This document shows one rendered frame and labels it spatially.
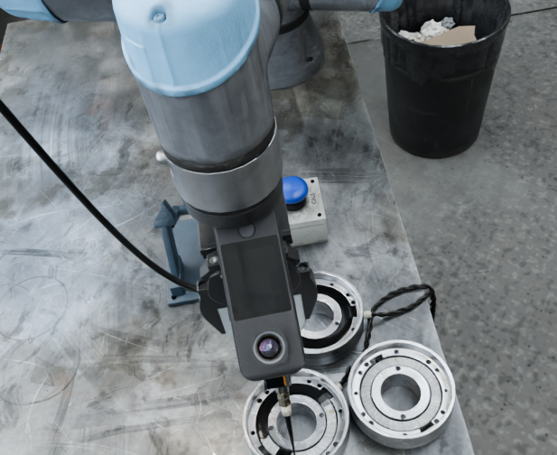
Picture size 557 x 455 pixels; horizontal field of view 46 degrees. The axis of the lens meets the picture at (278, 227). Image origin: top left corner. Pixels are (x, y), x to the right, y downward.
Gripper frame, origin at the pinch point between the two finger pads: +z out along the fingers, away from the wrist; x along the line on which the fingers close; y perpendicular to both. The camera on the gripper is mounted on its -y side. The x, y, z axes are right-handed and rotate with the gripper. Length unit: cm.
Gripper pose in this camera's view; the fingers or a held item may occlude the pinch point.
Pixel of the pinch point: (271, 343)
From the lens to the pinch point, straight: 60.8
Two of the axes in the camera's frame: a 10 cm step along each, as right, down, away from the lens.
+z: 1.2, 6.2, 7.7
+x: -9.8, 1.8, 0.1
